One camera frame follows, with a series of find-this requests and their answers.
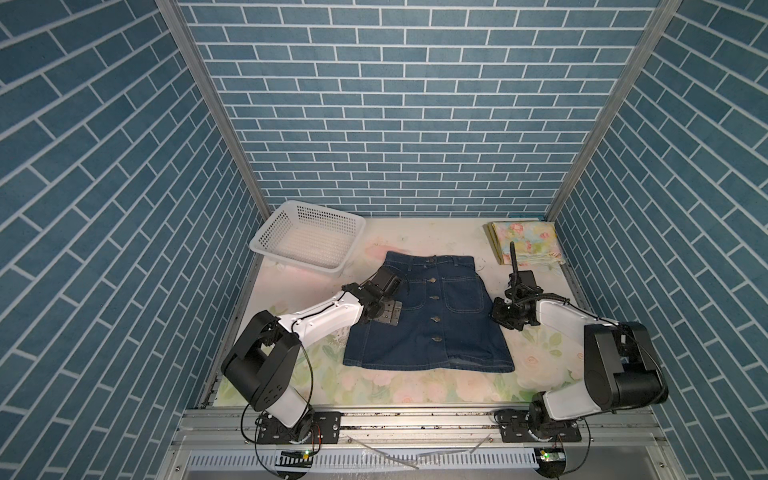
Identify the floral pastel skirt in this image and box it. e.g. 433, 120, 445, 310
492, 221, 565, 265

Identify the left aluminium corner post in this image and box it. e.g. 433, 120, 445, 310
156, 0, 272, 219

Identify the blue denim skirt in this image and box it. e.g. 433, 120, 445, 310
343, 251, 515, 373

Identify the aluminium front mounting rail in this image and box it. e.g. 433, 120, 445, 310
158, 404, 684, 479

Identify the aluminium corner post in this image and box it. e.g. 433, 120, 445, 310
544, 0, 682, 222
156, 0, 272, 219

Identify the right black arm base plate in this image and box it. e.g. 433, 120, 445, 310
493, 409, 582, 443

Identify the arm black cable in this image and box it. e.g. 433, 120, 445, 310
239, 269, 412, 480
508, 241, 667, 478

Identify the olive green skirt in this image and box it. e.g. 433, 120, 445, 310
483, 222, 504, 265

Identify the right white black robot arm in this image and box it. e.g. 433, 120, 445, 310
491, 270, 669, 427

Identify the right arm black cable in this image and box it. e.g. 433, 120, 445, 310
508, 241, 667, 478

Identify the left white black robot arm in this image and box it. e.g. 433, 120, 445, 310
221, 266, 402, 440

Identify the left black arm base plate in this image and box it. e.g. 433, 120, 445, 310
256, 410, 341, 445

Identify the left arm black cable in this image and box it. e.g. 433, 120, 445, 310
239, 269, 412, 480

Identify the right aluminium corner post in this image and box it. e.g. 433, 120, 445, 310
544, 0, 682, 222

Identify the white plastic laundry basket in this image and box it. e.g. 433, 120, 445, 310
249, 200, 366, 275

